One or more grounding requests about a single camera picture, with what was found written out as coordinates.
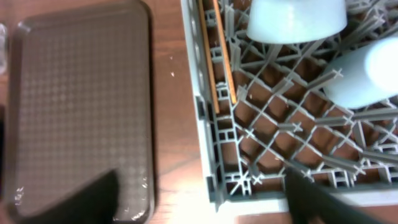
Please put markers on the dark brown serving tray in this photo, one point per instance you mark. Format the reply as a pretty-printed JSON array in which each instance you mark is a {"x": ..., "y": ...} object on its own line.
[{"x": 79, "y": 107}]

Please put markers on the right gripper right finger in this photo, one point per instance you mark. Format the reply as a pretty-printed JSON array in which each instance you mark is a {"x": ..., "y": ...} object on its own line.
[{"x": 307, "y": 201}]

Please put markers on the wooden chopstick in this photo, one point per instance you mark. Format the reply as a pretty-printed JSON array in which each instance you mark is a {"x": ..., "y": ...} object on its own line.
[
  {"x": 208, "y": 57},
  {"x": 224, "y": 49}
]

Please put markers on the grey dishwasher rack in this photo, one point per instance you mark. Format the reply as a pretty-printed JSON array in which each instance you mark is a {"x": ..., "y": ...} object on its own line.
[{"x": 282, "y": 117}]

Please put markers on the light blue bowl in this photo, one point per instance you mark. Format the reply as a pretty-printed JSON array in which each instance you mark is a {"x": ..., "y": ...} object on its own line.
[{"x": 295, "y": 21}]

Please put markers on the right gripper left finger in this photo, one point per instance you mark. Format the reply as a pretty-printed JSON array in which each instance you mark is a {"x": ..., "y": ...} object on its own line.
[{"x": 96, "y": 203}]

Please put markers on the light blue cup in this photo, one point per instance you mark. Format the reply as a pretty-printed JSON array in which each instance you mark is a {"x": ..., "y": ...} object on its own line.
[{"x": 369, "y": 75}]

